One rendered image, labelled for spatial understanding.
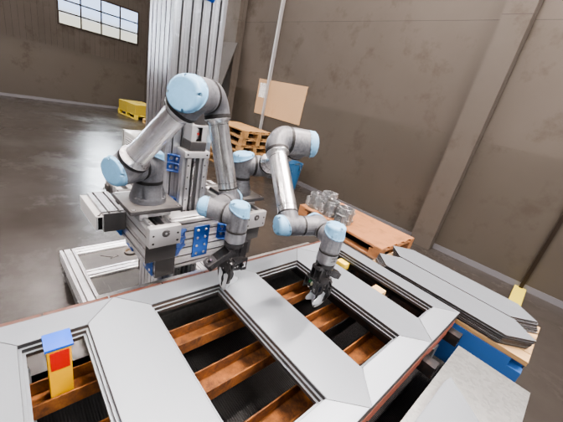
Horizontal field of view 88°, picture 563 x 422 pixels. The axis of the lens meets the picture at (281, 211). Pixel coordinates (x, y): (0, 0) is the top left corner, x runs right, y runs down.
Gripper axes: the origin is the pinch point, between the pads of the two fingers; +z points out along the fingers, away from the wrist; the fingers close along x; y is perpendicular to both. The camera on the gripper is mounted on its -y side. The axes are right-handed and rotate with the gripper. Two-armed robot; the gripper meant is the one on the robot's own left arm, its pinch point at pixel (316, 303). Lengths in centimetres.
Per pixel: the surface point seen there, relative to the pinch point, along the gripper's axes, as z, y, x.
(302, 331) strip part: 0.7, 15.5, 7.4
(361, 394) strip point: 0.8, 17.1, 33.3
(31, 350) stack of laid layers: 3, 84, -27
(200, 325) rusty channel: 16.2, 35.0, -25.4
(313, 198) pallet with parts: 53, -241, -201
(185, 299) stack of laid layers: 2.4, 41.6, -27.3
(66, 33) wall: -117, -88, -1148
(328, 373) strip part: 0.7, 20.2, 23.5
